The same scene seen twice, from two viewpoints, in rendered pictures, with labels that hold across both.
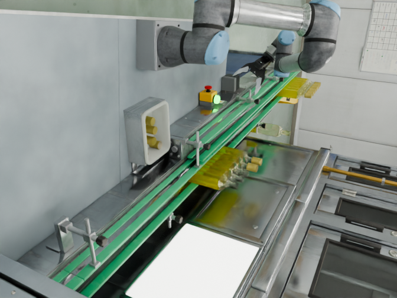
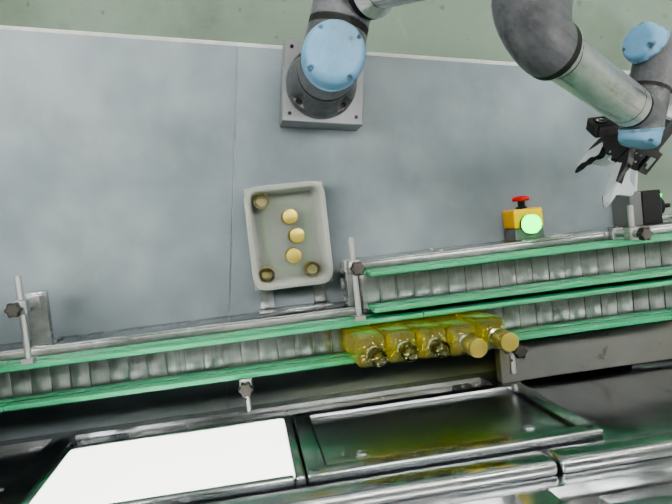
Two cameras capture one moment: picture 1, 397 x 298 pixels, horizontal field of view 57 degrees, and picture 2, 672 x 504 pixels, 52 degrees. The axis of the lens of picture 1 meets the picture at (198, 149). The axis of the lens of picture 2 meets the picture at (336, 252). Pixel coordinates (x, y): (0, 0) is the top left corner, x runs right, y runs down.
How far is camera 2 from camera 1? 136 cm
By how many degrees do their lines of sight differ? 57
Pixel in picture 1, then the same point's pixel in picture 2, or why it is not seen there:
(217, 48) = (310, 49)
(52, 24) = (107, 47)
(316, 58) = (501, 25)
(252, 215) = (397, 441)
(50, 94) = (93, 135)
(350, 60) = not seen: outside the picture
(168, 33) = not seen: hidden behind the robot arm
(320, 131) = not seen: outside the picture
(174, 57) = (298, 91)
